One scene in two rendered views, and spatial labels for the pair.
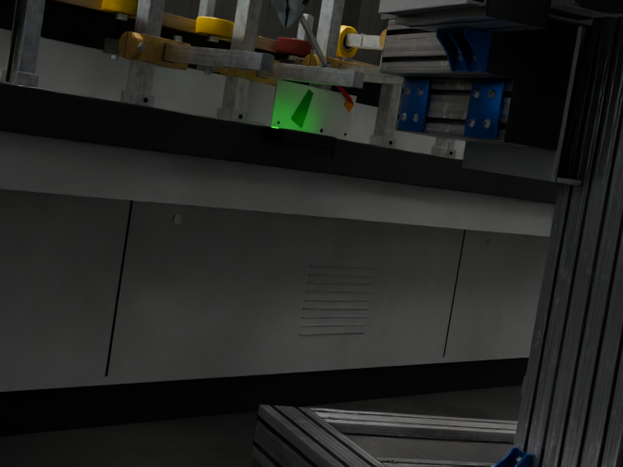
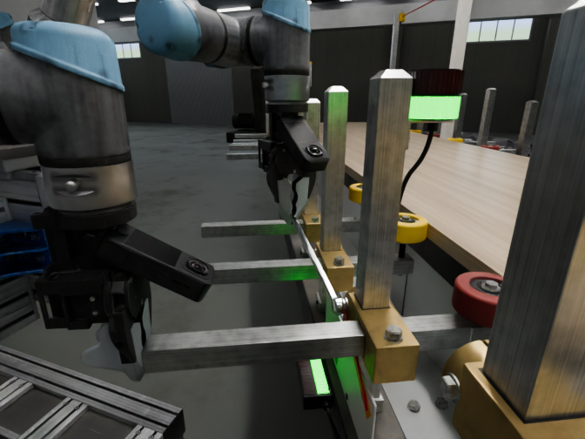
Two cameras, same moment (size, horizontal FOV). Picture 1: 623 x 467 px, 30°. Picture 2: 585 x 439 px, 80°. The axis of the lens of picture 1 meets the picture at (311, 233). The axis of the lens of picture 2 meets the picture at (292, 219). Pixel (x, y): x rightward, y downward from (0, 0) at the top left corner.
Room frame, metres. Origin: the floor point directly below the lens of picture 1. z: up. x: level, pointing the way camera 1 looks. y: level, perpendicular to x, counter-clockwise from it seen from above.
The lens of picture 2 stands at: (2.75, -0.33, 1.12)
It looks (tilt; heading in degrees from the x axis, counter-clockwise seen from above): 19 degrees down; 133
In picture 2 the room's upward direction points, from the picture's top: straight up
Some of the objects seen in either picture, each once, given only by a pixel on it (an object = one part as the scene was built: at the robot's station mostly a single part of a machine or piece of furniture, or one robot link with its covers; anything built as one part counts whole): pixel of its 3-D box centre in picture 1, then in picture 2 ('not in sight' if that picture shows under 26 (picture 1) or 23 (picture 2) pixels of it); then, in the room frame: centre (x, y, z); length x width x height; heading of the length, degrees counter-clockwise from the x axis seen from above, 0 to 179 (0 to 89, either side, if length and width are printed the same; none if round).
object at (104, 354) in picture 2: not in sight; (112, 356); (2.40, -0.24, 0.86); 0.06 x 0.03 x 0.09; 49
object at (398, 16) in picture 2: not in sight; (393, 80); (1.16, 2.71, 1.25); 0.09 x 0.08 x 1.10; 139
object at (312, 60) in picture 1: (328, 69); (378, 327); (2.57, 0.02, 0.84); 0.14 x 0.06 x 0.05; 139
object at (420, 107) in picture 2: not in sight; (429, 107); (2.59, 0.07, 1.11); 0.06 x 0.06 x 0.02
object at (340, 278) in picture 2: (247, 67); (332, 263); (2.38, 0.18, 0.81); 0.14 x 0.06 x 0.05; 139
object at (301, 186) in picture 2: (279, 2); (293, 197); (2.32, 0.14, 0.95); 0.06 x 0.03 x 0.09; 159
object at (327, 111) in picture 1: (315, 110); (343, 360); (2.52, 0.03, 0.75); 0.26 x 0.01 x 0.10; 139
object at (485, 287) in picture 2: (291, 63); (483, 322); (2.67, 0.11, 0.85); 0.08 x 0.08 x 0.11
